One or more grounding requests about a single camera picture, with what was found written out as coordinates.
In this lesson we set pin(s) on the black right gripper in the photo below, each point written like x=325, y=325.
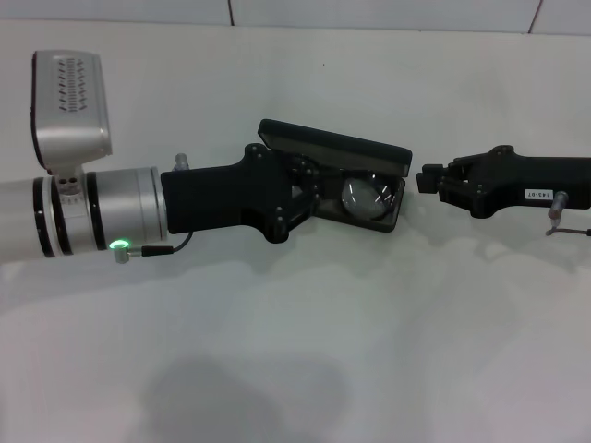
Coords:
x=531, y=177

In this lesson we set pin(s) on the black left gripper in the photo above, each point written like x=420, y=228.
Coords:
x=221, y=198

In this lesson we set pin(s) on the black glasses case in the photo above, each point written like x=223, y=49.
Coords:
x=332, y=140

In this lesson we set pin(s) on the black thin-framed glasses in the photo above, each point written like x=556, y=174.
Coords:
x=369, y=196

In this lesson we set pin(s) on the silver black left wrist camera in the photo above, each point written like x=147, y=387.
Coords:
x=69, y=115

